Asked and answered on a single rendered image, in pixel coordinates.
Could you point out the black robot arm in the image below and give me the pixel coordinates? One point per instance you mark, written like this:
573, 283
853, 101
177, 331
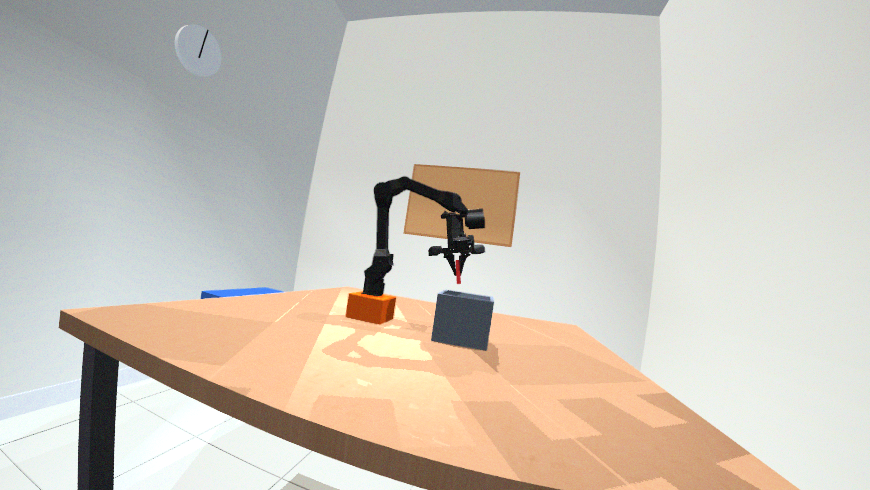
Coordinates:
383, 193

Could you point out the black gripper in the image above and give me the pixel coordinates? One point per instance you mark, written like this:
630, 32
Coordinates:
448, 252

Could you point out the light blue open box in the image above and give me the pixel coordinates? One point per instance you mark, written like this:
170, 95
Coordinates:
463, 319

